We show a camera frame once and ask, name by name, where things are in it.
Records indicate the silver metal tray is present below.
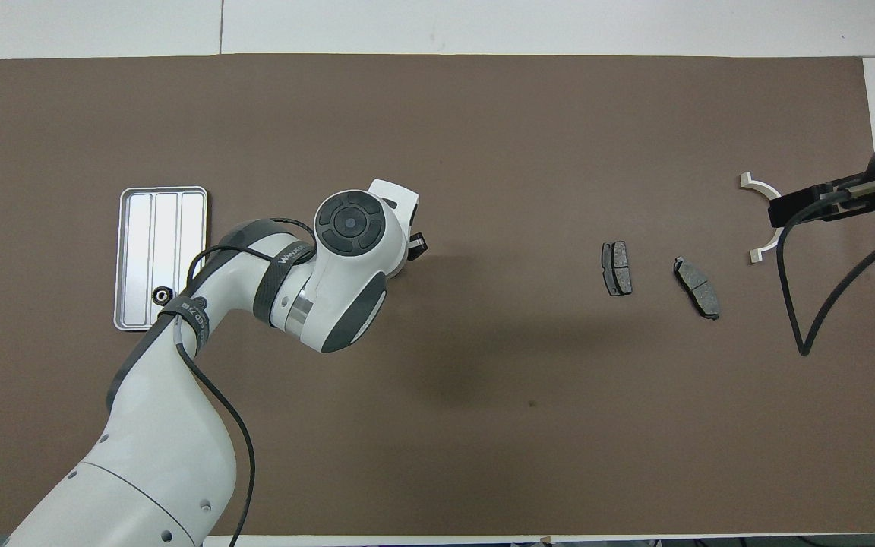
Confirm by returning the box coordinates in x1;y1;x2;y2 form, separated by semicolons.
113;186;209;332

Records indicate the brown table mat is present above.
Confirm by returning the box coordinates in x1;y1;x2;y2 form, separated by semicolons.
0;55;875;536

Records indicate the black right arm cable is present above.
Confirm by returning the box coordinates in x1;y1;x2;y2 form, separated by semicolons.
775;173;875;358

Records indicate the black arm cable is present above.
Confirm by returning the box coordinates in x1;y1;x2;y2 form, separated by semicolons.
775;173;875;358
175;217;317;547

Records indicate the curved grey brake pad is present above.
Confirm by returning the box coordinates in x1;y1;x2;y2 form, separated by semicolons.
673;257;721;321

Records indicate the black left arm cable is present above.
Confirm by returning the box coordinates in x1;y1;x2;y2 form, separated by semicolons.
175;217;317;547

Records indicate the white semicircular plastic bracket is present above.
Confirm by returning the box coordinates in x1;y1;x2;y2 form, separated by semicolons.
738;172;797;264

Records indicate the rectangular grey brake pad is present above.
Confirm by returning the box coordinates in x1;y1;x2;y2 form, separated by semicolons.
601;241;633;297

